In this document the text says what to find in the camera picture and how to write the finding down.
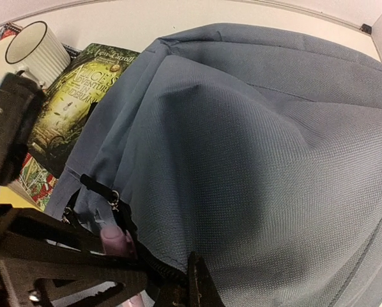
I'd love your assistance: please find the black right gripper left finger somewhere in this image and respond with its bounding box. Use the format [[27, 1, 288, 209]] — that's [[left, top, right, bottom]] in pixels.
[[154, 275, 190, 307]]

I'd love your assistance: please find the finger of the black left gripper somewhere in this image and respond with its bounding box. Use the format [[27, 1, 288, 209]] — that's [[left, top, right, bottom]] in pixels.
[[0, 252, 148, 306], [0, 204, 145, 275]]

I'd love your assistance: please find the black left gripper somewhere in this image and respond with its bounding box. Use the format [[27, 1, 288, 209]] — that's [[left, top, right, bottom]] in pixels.
[[0, 73, 46, 186]]

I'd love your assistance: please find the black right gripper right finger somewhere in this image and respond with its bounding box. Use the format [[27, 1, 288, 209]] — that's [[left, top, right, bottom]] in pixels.
[[187, 252, 225, 307]]

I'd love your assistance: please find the blue grey backpack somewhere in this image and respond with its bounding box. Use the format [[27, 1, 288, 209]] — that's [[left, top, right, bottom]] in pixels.
[[45, 24, 382, 306]]

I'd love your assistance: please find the yellow book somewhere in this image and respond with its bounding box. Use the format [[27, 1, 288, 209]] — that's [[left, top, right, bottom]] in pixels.
[[0, 187, 41, 212]]

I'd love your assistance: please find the red floral book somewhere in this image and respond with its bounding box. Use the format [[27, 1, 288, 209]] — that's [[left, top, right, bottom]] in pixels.
[[9, 153, 57, 211]]

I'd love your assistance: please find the white ribbed mug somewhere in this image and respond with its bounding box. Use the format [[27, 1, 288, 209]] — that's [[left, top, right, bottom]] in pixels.
[[5, 21, 71, 88]]

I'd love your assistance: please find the patterned patchwork placemat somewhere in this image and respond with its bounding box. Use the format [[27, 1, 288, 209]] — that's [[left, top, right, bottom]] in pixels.
[[0, 22, 81, 59]]

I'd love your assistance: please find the green Alice in Wonderland book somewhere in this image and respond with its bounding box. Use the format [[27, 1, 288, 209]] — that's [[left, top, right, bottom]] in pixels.
[[28, 43, 139, 178]]

